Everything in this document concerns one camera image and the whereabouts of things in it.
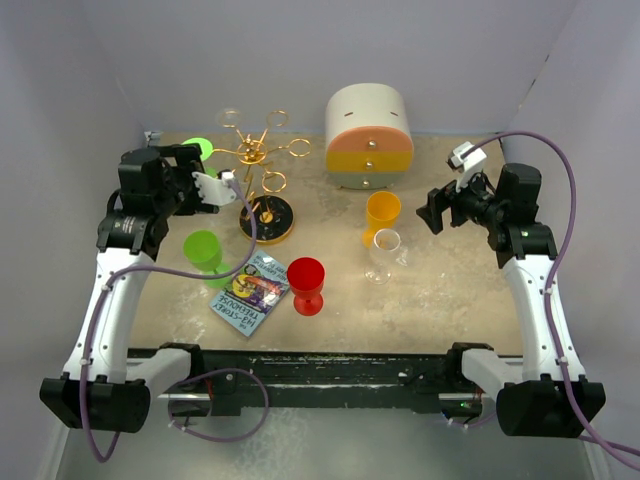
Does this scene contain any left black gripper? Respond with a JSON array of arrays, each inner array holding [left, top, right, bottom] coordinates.
[[154, 144, 215, 218]]

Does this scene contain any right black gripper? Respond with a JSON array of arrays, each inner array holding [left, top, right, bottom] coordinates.
[[417, 165, 506, 233]]

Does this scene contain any green plastic goblet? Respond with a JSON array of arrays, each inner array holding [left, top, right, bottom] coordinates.
[[183, 230, 231, 275], [182, 137, 218, 177]]

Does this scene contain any clear wine glass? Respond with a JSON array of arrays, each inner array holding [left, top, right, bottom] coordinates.
[[364, 228, 401, 285], [215, 107, 242, 130]]

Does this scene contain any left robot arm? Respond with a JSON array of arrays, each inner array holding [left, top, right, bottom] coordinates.
[[39, 144, 218, 433]]

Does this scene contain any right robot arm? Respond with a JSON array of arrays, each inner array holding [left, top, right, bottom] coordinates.
[[416, 163, 606, 438]]

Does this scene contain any gold wine glass rack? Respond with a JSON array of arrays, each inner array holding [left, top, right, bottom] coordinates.
[[213, 110, 311, 245]]

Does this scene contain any orange plastic goblet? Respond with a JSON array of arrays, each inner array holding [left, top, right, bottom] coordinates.
[[362, 191, 402, 248]]

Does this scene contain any pastel mini drawer chest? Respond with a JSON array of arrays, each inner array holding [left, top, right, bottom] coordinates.
[[325, 83, 414, 190]]

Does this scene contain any blue treehouse book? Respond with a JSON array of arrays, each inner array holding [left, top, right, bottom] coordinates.
[[209, 250, 290, 338]]

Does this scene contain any red plastic goblet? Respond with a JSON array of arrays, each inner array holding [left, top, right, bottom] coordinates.
[[287, 257, 325, 316]]

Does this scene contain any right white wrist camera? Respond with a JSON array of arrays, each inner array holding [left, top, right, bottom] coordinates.
[[447, 141, 487, 192]]

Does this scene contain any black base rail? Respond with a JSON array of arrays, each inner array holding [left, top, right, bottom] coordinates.
[[160, 349, 489, 419]]

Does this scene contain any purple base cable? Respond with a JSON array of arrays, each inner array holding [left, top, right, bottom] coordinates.
[[167, 368, 271, 443]]

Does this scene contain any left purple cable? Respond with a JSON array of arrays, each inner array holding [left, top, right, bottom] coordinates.
[[78, 175, 259, 463]]

